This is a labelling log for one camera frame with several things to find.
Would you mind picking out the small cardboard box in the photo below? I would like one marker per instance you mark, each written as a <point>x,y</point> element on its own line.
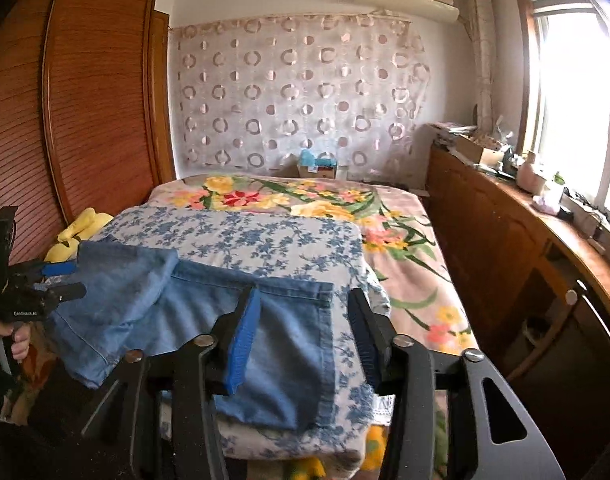
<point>317,171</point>

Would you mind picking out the white air conditioner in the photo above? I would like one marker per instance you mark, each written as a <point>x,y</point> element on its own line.
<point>410,5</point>

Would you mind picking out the blue denim pants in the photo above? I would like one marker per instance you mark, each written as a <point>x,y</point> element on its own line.
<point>135,300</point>

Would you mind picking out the circle patterned curtain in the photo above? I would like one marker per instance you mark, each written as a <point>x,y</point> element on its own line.
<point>295,95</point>

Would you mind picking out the pink bottle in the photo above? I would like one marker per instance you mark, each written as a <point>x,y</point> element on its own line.
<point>527,175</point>

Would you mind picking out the light blue cloth bundle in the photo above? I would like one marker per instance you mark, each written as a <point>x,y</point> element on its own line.
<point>312,157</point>

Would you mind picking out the yellow plush toy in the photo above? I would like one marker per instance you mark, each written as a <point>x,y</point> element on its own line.
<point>80,232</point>

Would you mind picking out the window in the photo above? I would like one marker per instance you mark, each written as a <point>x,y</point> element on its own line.
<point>575,100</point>

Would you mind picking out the flowered bed blanket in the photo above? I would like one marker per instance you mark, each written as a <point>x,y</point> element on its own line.
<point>410,260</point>

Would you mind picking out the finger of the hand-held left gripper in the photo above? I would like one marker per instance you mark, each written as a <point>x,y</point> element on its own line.
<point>60,294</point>
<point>60,269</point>

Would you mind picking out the wooden cabinet counter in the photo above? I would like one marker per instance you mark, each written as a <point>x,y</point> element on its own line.
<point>485,220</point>

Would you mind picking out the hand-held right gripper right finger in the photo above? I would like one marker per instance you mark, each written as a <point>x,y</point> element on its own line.
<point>367,345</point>

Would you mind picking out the wooden slatted wardrobe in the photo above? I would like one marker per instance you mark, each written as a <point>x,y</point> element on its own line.
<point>95,100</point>

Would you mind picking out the person's left hand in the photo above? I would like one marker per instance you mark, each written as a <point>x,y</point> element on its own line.
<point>20,345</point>

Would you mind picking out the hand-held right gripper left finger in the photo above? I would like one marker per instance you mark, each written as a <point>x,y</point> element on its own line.
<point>242,345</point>

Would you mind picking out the open cardboard box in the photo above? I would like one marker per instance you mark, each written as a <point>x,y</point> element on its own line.
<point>477,150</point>

